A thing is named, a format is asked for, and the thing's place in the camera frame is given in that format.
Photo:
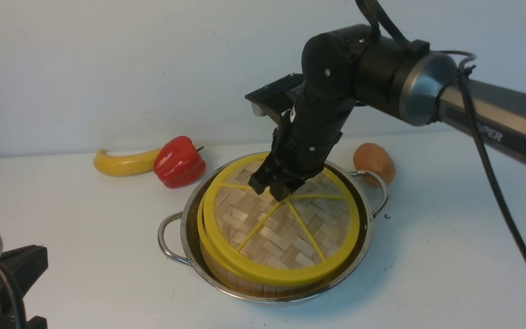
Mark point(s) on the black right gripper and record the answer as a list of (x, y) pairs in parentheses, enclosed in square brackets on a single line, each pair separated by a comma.
[(298, 152)]

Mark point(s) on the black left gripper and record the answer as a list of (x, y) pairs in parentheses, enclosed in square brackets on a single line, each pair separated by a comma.
[(19, 270)]

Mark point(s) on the woven bamboo steamer lid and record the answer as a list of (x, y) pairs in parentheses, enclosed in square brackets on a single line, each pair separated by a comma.
[(281, 237)]

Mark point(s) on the bamboo steamer yellow rim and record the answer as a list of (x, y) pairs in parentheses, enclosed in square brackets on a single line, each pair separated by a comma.
[(213, 269)]

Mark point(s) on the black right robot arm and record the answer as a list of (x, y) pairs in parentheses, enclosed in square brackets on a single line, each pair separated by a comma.
[(353, 67)]

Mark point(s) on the stainless steel pot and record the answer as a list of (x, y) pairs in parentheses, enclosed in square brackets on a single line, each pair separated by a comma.
[(254, 248)]

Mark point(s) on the brown potato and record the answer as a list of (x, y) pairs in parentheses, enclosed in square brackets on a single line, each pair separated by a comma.
[(374, 158)]

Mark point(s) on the red bell pepper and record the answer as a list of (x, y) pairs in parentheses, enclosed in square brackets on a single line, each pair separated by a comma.
[(179, 163)]

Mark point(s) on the yellow banana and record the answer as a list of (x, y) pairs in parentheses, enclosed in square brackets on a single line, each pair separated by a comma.
[(120, 166)]

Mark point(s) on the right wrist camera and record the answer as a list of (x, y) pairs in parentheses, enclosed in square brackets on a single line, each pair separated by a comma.
[(274, 99)]

